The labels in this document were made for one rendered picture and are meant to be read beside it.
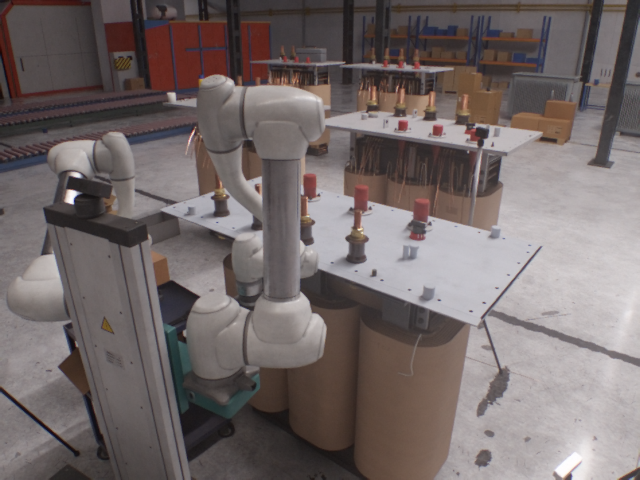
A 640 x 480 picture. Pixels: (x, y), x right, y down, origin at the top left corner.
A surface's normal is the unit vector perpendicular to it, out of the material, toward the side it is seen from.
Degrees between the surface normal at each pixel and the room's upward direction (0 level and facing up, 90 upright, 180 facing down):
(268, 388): 90
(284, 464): 0
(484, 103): 90
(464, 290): 0
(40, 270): 31
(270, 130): 86
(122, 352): 90
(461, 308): 0
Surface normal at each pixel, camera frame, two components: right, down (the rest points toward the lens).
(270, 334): -0.15, 0.15
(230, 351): -0.02, 0.36
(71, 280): -0.48, 0.36
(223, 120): -0.22, 0.60
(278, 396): 0.26, 0.40
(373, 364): -0.66, 0.31
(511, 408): 0.00, -0.91
